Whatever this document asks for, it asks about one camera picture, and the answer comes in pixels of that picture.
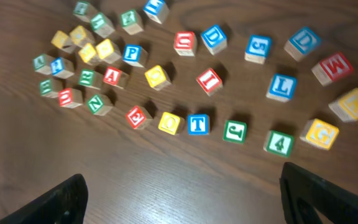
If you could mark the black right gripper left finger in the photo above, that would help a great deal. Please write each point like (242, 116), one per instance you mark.
(65, 203)

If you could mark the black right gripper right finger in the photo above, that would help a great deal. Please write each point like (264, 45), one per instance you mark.
(305, 194)

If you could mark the red letter A block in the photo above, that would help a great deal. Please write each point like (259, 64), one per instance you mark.
(116, 77)

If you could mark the blue number 2 block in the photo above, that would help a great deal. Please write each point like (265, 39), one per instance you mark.
(62, 68)

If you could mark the red letter I block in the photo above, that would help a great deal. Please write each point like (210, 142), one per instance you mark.
(209, 81)

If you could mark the green number 4 block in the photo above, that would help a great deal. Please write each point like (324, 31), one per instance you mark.
(278, 143)

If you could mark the yellow letter G block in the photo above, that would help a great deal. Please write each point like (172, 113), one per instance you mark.
(319, 134)

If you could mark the green letter j block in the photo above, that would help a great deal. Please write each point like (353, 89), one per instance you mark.
(84, 11)
(235, 131)

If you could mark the yellow letter K block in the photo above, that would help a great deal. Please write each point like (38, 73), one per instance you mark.
(346, 106)

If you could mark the green letter N block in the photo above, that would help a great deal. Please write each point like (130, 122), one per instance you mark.
(99, 104)

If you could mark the red letter U block lower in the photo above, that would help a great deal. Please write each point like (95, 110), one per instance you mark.
(70, 98)

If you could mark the blue letter l block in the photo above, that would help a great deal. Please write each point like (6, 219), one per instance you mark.
(156, 10)
(281, 88)

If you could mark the red letter E block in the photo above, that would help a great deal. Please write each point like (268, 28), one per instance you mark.
(138, 117)

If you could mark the green letter B block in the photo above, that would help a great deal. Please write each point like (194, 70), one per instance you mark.
(50, 88)

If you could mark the blue letter T block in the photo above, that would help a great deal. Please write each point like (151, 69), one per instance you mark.
(198, 124)

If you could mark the green letter R block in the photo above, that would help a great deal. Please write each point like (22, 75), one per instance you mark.
(91, 79)

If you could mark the red letter M block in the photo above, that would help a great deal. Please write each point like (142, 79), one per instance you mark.
(332, 69)

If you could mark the yellow letter O block front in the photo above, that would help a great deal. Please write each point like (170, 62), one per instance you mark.
(171, 123)

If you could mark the yellow letter o block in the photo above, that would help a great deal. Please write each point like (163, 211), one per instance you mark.
(171, 123)
(157, 78)

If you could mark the blue letter D block right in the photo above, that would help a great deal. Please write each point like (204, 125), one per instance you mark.
(303, 42)

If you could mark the blue letter d block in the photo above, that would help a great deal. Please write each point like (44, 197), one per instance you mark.
(214, 39)
(303, 42)

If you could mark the blue number 5 block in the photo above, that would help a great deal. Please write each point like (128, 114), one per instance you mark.
(258, 49)

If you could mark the yellow block lower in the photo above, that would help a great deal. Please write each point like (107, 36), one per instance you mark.
(89, 55)

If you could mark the yellow letter O block middle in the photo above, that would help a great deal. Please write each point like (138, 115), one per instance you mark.
(157, 78)

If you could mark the yellow block right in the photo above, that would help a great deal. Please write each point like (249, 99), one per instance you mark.
(108, 51)

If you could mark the blue letter P block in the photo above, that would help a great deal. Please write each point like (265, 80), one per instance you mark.
(135, 55)

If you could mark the yellow block far left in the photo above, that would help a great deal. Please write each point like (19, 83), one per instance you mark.
(63, 42)

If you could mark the blue letter D block left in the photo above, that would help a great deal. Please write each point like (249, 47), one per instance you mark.
(214, 39)

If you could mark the green number 7 block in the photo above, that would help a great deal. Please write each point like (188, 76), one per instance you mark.
(102, 25)

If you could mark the green letter Z block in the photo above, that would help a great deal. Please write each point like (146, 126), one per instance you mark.
(131, 22)

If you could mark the green letter J block back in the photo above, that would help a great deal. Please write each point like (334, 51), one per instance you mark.
(84, 11)

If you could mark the blue letter L block back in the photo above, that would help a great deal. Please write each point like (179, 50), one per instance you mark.
(156, 10)

